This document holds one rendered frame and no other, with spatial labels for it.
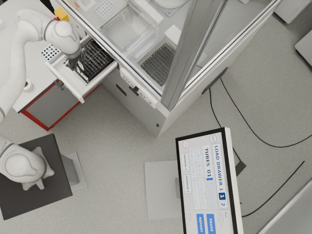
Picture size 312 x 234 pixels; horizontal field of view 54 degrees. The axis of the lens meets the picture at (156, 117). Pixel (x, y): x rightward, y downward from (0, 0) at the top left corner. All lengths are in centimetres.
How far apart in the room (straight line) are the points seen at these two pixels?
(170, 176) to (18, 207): 121
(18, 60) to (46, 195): 83
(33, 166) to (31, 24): 66
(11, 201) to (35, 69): 78
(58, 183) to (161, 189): 99
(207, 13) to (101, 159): 194
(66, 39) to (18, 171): 66
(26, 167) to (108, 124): 119
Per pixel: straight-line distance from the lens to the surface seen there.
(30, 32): 142
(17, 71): 125
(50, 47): 206
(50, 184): 183
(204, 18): 86
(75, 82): 188
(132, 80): 175
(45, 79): 201
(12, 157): 161
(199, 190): 155
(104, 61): 187
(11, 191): 189
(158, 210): 255
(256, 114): 287
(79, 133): 265
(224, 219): 148
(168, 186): 255
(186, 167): 159
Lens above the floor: 257
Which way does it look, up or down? 76 degrees down
